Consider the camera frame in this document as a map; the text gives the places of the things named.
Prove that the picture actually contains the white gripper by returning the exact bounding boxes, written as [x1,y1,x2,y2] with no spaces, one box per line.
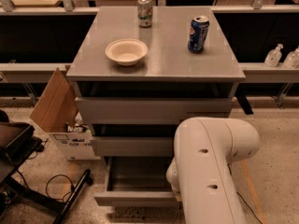
[166,160,182,202]

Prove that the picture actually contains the grey bottom drawer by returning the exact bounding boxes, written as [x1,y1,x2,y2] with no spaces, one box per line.
[94,157,179,207]

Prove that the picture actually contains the grey drawer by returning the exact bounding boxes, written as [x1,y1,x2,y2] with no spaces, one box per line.
[76,97,233,124]
[94,157,179,207]
[91,136,173,157]

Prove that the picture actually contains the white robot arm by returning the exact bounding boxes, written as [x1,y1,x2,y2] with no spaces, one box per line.
[166,118,260,224]

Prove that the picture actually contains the grey middle drawer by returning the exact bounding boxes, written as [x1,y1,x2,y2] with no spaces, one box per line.
[91,136,173,157]

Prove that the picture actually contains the grey top drawer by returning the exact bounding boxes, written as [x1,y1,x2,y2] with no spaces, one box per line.
[76,97,233,124]

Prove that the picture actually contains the grey drawer cabinet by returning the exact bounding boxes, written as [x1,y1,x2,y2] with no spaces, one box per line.
[66,6,247,208]

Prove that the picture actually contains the open cardboard box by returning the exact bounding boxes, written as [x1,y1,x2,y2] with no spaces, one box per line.
[30,68,99,161]

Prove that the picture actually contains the white paper bowl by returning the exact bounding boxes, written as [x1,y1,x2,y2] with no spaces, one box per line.
[106,38,149,66]

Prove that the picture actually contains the blue pepsi can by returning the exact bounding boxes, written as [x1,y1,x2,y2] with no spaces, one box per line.
[188,15,209,53]

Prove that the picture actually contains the clear sanitizer pump bottle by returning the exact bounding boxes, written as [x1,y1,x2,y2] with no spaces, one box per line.
[264,44,283,67]

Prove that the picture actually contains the black rolling stand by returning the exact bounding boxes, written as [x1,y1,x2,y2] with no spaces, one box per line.
[0,108,93,224]

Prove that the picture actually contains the green white soda can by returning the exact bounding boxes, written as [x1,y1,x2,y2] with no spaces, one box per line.
[137,0,153,27]

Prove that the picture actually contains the black adapter cable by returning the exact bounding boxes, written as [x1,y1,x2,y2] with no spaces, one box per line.
[228,163,264,224]

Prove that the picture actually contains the black looped floor cable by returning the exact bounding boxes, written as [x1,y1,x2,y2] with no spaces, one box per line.
[45,174,76,203]

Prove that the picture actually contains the grey metal shelf rail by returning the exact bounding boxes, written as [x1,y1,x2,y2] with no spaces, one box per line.
[0,63,299,83]

